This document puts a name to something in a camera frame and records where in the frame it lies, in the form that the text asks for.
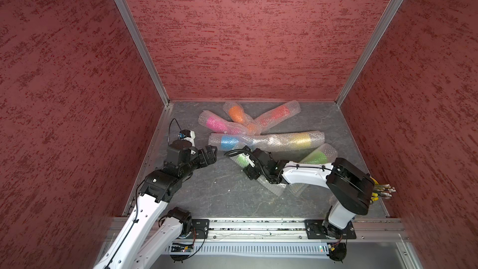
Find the blue glass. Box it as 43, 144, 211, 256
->
208, 133, 263, 151

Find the clear bubble wrap sheet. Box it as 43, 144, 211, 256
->
230, 156, 286, 197

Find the light green wine glass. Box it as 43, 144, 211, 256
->
235, 154, 250, 168

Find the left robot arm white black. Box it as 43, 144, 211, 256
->
96, 139, 217, 269

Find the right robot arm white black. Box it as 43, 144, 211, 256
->
239, 146, 375, 239

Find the yellow glass in bubble wrap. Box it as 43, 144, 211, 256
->
253, 131, 326, 152

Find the pink glass in bubble wrap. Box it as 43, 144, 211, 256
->
198, 110, 248, 135

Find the orange glass in bubble wrap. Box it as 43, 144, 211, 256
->
223, 101, 262, 135

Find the red glass in bubble wrap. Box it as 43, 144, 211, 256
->
255, 100, 301, 132

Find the dark green glass in wrap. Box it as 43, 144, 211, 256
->
289, 142, 339, 197

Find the left base wiring board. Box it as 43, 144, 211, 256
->
169, 243, 195, 262

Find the right base wiring plug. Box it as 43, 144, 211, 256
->
327, 243, 347, 262

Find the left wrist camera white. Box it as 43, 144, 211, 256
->
178, 130, 195, 146

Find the aluminium front rail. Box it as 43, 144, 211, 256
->
106, 216, 408, 242

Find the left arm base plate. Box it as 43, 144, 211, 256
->
186, 219, 210, 239

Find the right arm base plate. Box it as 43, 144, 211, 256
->
304, 219, 357, 240

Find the white slotted cable duct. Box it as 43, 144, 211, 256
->
167, 242, 330, 258

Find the left aluminium corner post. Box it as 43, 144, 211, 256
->
114, 0, 171, 108

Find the aluminium corner post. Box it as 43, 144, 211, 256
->
335, 0, 404, 108
114, 0, 171, 108

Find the right aluminium corner post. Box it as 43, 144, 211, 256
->
335, 0, 404, 108

